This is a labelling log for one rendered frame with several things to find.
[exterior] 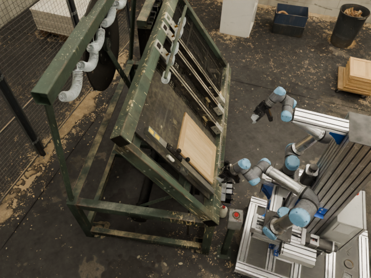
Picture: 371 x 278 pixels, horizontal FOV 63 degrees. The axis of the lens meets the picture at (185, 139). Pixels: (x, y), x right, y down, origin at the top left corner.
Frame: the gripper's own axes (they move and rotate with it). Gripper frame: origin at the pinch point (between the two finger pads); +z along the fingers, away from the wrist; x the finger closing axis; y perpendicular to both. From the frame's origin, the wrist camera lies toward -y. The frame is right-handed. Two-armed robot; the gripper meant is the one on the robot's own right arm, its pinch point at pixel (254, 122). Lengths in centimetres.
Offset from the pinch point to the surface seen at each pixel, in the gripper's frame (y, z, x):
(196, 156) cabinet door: 18, 58, 8
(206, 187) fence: -6, 68, 21
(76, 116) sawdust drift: 186, 223, -92
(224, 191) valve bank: -26, 80, -4
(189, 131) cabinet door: 37, 48, -2
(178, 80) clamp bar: 73, 23, -18
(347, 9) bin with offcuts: -47, -64, -454
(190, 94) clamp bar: 58, 31, -26
